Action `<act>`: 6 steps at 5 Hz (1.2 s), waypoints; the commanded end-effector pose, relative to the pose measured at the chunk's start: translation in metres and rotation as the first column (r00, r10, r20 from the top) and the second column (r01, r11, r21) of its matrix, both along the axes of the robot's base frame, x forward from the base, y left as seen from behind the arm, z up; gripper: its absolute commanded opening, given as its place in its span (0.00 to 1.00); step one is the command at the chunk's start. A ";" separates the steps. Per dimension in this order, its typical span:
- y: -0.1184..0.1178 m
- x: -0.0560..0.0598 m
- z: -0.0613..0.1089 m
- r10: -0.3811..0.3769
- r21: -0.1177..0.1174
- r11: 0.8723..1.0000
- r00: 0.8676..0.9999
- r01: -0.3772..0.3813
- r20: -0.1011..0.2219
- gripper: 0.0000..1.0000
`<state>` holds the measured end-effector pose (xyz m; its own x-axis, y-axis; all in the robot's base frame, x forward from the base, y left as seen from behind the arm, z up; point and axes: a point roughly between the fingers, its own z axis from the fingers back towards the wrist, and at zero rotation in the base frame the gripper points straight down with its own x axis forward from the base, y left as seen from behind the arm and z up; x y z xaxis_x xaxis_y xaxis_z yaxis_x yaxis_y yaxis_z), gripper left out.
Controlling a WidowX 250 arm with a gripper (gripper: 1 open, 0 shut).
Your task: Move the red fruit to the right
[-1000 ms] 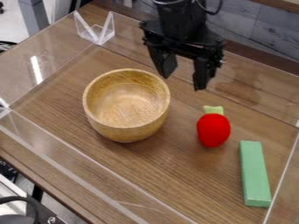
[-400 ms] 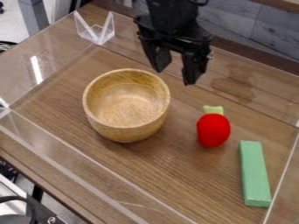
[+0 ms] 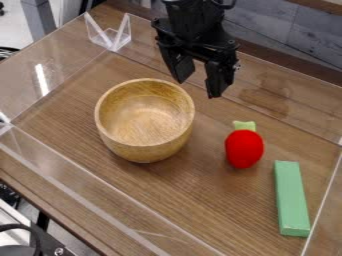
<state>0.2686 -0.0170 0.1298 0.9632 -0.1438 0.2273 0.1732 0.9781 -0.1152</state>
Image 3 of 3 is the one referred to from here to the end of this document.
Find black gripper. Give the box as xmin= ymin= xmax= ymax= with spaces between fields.
xmin=151 ymin=18 xmax=239 ymax=98

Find clear acrylic tray walls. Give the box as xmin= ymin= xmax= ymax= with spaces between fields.
xmin=0 ymin=7 xmax=342 ymax=256

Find light wooden bowl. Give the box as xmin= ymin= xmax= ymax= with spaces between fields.
xmin=94 ymin=78 xmax=195 ymax=163

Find black clamp under table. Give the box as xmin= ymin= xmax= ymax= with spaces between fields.
xmin=0 ymin=182 xmax=78 ymax=256

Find green rectangular block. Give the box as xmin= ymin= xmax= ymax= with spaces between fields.
xmin=274 ymin=160 xmax=311 ymax=237

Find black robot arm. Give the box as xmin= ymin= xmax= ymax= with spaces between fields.
xmin=151 ymin=0 xmax=239 ymax=98

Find red plush fruit green leaf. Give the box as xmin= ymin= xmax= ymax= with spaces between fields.
xmin=225 ymin=120 xmax=265 ymax=169

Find grey post in background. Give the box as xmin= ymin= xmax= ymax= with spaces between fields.
xmin=20 ymin=0 xmax=58 ymax=41

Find clear acrylic corner bracket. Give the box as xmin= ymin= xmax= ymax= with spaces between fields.
xmin=84 ymin=12 xmax=131 ymax=52

